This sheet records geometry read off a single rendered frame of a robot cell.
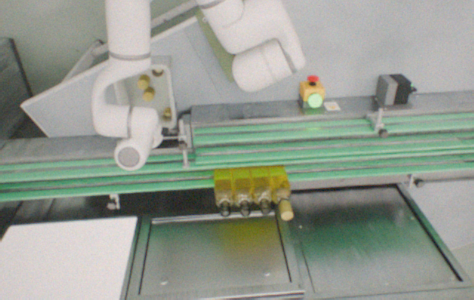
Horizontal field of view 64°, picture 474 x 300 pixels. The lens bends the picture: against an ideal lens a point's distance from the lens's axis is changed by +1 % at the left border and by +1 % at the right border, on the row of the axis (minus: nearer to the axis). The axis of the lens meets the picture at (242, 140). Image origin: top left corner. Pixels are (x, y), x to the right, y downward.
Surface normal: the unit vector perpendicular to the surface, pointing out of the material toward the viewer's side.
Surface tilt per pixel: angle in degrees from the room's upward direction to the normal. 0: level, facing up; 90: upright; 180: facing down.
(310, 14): 0
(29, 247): 90
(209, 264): 91
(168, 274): 90
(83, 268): 90
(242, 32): 7
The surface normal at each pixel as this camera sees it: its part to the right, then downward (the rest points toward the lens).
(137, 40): 0.60, 0.47
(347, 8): 0.08, 0.53
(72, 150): -0.02, -0.84
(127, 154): 0.09, 0.29
